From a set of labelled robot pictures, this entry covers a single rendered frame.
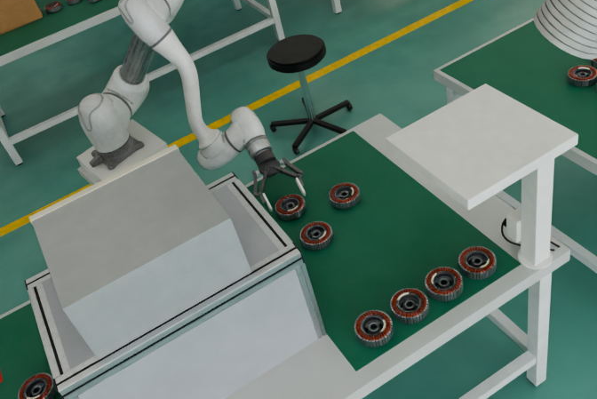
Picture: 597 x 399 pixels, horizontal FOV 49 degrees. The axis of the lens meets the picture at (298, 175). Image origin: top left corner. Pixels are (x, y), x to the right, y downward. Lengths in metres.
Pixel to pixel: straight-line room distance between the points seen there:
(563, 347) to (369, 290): 1.03
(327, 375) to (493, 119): 0.86
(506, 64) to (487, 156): 1.24
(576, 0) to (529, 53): 1.60
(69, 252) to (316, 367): 0.76
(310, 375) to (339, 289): 0.31
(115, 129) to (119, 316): 1.28
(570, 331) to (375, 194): 1.02
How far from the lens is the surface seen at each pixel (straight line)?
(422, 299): 1.99
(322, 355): 1.97
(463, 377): 2.77
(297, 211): 2.33
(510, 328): 2.65
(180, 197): 1.70
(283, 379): 1.95
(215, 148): 2.50
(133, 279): 1.58
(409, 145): 1.84
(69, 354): 1.77
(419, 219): 2.26
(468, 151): 1.80
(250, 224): 1.85
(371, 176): 2.45
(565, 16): 1.47
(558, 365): 2.81
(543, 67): 2.95
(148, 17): 2.34
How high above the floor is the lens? 2.35
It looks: 39 degrees down
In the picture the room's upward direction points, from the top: 16 degrees counter-clockwise
